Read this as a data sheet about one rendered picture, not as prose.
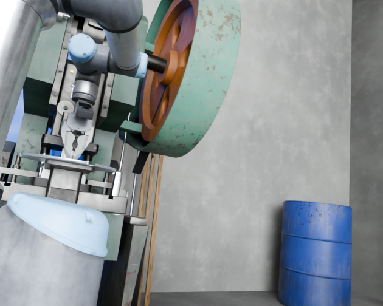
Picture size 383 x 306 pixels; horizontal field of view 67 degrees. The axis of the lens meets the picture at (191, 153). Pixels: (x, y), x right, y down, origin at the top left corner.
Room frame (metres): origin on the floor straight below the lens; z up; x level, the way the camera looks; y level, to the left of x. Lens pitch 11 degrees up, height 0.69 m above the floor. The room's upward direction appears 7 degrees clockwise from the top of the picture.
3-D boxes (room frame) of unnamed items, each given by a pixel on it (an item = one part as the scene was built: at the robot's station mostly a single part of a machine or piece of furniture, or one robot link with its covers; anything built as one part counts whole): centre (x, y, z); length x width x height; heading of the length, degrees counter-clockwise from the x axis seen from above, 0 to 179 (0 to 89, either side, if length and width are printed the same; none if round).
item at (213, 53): (1.36, 0.22, 1.33); 1.03 x 0.28 x 0.82; 26
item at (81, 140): (0.89, 0.35, 0.83); 0.06 x 0.03 x 0.09; 26
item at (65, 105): (1.08, 0.46, 1.04); 0.17 x 0.15 x 0.30; 26
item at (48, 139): (1.13, 0.48, 0.86); 0.20 x 0.16 x 0.05; 116
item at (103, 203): (1.12, 0.48, 0.68); 0.45 x 0.30 x 0.06; 116
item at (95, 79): (0.88, 0.36, 1.09); 0.09 x 0.08 x 0.11; 9
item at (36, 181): (1.13, 0.48, 0.72); 0.20 x 0.16 x 0.03; 116
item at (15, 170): (1.05, 0.63, 0.76); 0.17 x 0.06 x 0.10; 116
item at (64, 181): (0.96, 0.40, 0.72); 0.25 x 0.14 x 0.14; 26
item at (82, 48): (0.79, 0.33, 1.09); 0.11 x 0.11 x 0.08; 9
